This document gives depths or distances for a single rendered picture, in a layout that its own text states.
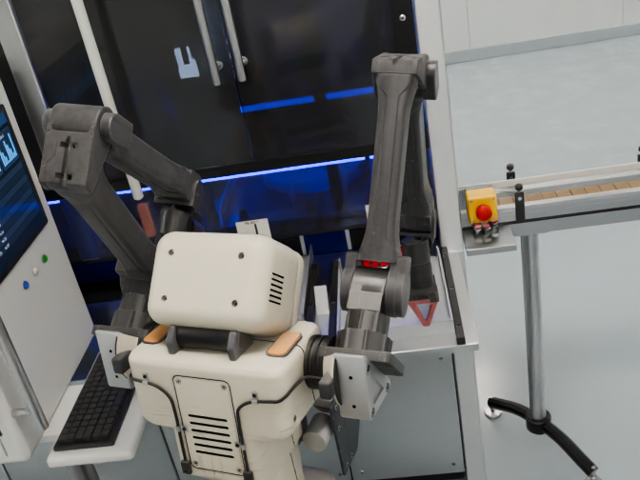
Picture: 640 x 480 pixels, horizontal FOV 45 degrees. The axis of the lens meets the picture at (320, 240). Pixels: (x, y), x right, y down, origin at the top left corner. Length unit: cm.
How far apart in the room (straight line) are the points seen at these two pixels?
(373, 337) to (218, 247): 27
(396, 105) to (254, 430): 55
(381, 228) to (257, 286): 23
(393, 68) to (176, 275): 47
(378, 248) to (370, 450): 130
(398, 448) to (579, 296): 129
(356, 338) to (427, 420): 122
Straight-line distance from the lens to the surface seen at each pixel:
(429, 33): 182
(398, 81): 126
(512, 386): 296
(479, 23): 660
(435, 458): 248
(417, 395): 231
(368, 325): 118
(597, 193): 217
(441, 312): 180
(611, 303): 338
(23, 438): 184
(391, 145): 124
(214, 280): 116
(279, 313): 118
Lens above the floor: 191
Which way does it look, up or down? 28 degrees down
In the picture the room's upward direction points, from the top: 11 degrees counter-clockwise
